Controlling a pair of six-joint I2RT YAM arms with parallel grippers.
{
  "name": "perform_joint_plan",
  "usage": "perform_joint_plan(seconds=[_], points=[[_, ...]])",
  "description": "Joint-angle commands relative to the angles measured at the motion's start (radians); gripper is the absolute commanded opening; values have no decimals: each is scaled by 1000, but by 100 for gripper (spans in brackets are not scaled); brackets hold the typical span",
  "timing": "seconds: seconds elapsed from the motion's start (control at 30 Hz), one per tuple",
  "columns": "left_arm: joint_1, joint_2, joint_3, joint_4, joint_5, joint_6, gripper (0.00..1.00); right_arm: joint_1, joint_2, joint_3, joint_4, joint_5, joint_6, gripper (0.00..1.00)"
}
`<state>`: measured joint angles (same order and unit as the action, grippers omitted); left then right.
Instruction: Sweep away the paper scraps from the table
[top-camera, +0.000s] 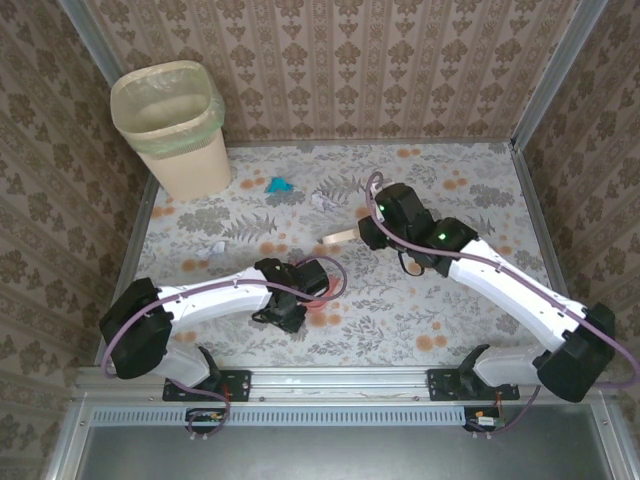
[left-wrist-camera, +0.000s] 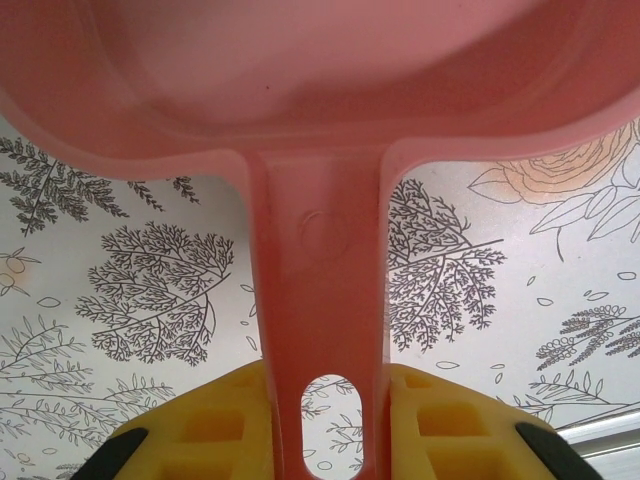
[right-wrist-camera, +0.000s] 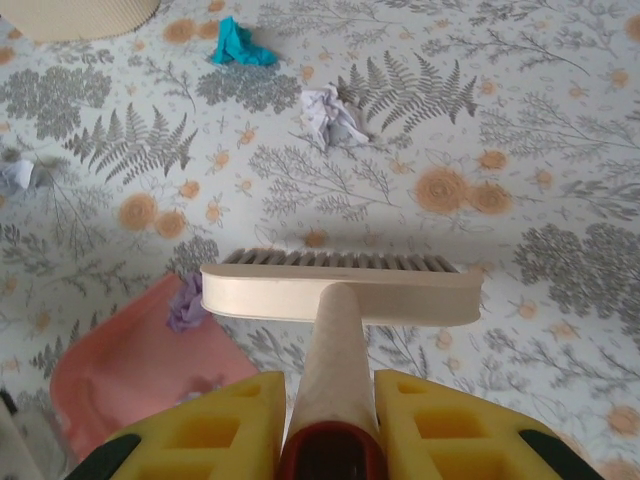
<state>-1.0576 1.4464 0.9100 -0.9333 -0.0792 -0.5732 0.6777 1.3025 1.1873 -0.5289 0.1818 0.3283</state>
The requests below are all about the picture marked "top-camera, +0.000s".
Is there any grey slotted cable duct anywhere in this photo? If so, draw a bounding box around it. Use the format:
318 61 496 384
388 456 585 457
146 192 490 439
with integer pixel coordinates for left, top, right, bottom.
91 405 474 427

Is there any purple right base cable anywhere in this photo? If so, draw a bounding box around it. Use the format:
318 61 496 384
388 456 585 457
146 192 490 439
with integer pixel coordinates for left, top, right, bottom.
464 387 541 441

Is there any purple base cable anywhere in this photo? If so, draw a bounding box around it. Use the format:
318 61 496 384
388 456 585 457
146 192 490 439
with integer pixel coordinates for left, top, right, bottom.
172 372 232 444
464 387 541 441

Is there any black connector board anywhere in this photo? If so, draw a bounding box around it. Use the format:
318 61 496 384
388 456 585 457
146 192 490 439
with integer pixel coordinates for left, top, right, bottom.
185 407 225 427
463 405 503 432

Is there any crumpled teal paper scrap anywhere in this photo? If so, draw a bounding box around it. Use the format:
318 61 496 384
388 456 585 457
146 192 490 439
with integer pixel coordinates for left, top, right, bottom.
264 175 296 195

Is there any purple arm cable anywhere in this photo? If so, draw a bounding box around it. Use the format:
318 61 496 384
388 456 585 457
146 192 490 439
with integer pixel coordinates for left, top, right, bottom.
101 255 349 380
364 171 640 389

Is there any aluminium frame rail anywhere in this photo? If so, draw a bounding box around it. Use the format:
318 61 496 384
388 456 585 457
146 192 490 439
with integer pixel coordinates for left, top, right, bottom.
72 366 551 403
509 142 574 309
93 174 157 369
227 138 516 149

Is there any beige plastic waste bin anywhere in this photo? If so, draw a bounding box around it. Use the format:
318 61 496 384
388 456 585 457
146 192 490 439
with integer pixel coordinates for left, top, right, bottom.
109 59 234 202

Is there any green translucent bin liner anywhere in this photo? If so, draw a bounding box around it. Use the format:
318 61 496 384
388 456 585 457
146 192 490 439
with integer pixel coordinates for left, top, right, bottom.
109 59 226 155

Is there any aluminium frame post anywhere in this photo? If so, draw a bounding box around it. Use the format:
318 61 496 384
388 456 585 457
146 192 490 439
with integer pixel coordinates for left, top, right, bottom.
56 0 125 81
510 0 610 147

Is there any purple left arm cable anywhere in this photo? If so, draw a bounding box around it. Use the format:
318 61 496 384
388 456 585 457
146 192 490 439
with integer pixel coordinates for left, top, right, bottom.
101 255 349 380

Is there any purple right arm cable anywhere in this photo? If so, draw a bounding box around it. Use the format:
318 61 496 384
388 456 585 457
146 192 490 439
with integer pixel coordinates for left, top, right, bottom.
364 171 640 389

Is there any grey metal panel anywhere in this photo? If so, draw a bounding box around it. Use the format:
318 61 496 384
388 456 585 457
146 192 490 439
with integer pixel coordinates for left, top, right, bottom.
74 404 616 480

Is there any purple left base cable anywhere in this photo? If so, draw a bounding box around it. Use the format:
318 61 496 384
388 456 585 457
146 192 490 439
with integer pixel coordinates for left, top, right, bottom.
172 372 232 444

